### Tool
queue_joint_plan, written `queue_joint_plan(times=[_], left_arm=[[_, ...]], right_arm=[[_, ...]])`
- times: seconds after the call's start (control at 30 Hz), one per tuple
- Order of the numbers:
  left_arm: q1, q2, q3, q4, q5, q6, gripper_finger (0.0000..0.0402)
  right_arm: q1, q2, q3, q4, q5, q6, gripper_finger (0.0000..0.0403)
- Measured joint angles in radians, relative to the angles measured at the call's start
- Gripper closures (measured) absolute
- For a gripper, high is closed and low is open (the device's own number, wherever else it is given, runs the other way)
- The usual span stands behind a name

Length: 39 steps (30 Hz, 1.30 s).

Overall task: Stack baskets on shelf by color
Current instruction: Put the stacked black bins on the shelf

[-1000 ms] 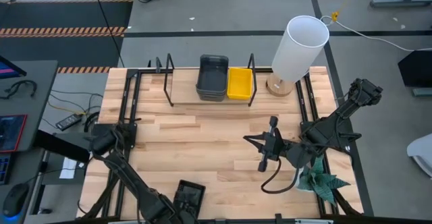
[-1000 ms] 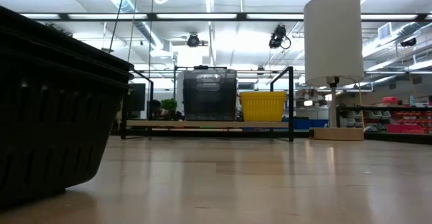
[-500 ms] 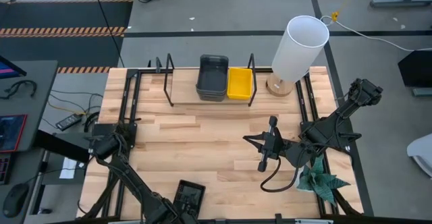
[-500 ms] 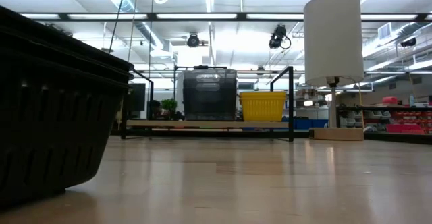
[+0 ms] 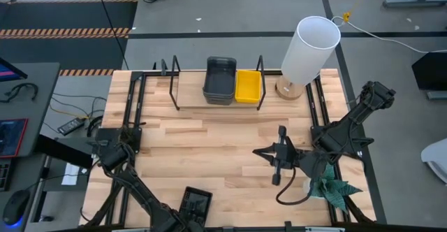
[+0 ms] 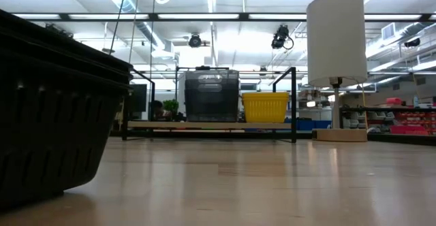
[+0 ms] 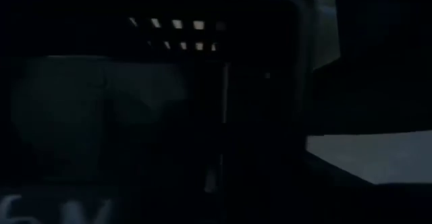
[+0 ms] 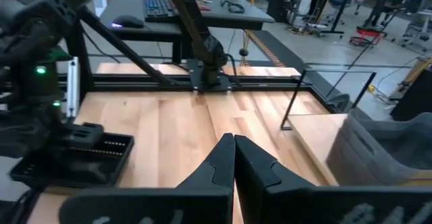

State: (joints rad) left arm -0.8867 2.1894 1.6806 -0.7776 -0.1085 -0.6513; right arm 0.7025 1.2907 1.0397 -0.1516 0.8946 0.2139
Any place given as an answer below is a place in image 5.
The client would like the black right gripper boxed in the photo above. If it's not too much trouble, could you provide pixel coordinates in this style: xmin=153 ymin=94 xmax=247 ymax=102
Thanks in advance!
xmin=251 ymin=125 xmax=303 ymax=187

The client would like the black metal wooden shelf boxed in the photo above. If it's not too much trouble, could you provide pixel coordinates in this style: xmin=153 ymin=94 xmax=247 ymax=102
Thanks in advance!
xmin=169 ymin=55 xmax=267 ymax=112

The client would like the green artificial potted plant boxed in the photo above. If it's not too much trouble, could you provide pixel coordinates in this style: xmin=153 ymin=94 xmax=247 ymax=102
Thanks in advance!
xmin=304 ymin=164 xmax=363 ymax=214

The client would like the white shade table lamp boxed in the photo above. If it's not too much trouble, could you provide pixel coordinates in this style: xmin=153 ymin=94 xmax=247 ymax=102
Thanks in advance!
xmin=274 ymin=15 xmax=342 ymax=101

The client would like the white paper sheet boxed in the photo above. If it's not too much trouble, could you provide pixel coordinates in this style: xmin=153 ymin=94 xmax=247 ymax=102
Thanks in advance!
xmin=61 ymin=162 xmax=89 ymax=186

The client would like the black box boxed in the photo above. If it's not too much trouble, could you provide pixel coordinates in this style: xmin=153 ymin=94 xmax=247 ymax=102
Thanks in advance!
xmin=34 ymin=133 xmax=103 ymax=169

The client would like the black power adapter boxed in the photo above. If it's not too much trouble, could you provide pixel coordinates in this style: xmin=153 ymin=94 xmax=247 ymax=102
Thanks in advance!
xmin=57 ymin=117 xmax=87 ymax=136

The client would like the black computer mouse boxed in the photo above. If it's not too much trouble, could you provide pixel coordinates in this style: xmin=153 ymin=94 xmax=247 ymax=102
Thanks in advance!
xmin=2 ymin=189 xmax=31 ymax=226

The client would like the white chair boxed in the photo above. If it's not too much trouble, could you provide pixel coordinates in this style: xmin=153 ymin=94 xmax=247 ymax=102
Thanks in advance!
xmin=420 ymin=137 xmax=447 ymax=184

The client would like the black cabinet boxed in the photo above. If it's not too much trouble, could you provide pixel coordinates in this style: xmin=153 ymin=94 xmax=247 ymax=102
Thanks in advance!
xmin=411 ymin=51 xmax=447 ymax=101

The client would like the black keyboard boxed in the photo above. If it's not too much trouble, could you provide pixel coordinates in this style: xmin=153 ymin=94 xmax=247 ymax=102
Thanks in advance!
xmin=0 ymin=158 xmax=12 ymax=193

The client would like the grey side desk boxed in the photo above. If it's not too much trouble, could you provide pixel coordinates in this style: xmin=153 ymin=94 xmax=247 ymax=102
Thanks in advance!
xmin=0 ymin=62 xmax=61 ymax=232

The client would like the red edged tablet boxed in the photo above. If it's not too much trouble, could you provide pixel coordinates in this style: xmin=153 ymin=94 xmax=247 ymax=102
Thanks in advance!
xmin=0 ymin=117 xmax=29 ymax=159

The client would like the computer monitor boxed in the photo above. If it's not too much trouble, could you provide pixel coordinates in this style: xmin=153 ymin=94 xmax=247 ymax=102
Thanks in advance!
xmin=0 ymin=57 xmax=29 ymax=83

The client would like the black hazard striped floor mat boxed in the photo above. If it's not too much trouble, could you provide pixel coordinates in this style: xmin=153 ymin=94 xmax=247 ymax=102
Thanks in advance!
xmin=0 ymin=0 xmax=139 ymax=78

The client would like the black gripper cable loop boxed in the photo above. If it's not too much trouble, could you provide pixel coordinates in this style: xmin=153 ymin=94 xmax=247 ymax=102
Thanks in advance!
xmin=275 ymin=167 xmax=315 ymax=206

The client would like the black aluminium table frame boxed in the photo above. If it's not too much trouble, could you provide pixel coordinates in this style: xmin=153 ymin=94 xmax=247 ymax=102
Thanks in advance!
xmin=80 ymin=69 xmax=379 ymax=232

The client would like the white cable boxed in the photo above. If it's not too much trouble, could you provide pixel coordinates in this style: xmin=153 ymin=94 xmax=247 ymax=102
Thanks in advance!
xmin=330 ymin=15 xmax=447 ymax=55

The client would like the yellow cable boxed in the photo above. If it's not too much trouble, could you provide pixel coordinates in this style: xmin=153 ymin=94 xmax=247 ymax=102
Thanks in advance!
xmin=342 ymin=0 xmax=369 ymax=24

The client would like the black hanging cable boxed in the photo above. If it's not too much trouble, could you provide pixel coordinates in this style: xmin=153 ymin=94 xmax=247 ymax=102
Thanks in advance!
xmin=94 ymin=0 xmax=130 ymax=71

